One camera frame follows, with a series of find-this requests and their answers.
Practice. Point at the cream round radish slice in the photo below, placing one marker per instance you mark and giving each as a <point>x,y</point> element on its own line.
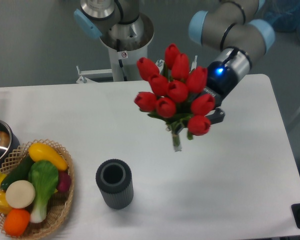
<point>20,194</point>

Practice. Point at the yellow bell pepper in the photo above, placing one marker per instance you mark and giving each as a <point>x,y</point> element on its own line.
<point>5,208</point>

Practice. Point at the woven wicker basket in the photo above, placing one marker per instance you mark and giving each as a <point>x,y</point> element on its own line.
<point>59,204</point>

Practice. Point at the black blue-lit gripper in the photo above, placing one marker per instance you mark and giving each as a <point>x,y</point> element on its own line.
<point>221,80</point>

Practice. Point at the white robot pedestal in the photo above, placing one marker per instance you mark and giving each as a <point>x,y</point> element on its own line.
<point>126,43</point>

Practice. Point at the blue plastic bag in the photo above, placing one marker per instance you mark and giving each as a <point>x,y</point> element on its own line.
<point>283,15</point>

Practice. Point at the yellow squash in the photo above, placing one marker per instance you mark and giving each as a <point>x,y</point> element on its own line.
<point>42,152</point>

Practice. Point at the green bok choy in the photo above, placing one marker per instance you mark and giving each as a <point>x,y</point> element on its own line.
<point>44,177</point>

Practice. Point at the red tulip bouquet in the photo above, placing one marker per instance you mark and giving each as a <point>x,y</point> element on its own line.
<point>176,95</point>

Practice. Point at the green cucumber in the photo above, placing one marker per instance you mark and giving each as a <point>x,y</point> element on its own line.
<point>20,172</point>

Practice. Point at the orange fruit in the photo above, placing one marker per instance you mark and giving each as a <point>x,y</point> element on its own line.
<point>16,222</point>

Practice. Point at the purple red radish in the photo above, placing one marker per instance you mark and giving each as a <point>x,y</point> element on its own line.
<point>64,182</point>

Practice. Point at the dark grey ribbed vase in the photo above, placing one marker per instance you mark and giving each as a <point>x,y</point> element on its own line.
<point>115,181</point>

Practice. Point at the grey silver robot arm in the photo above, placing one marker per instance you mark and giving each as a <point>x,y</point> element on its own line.
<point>232,29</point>

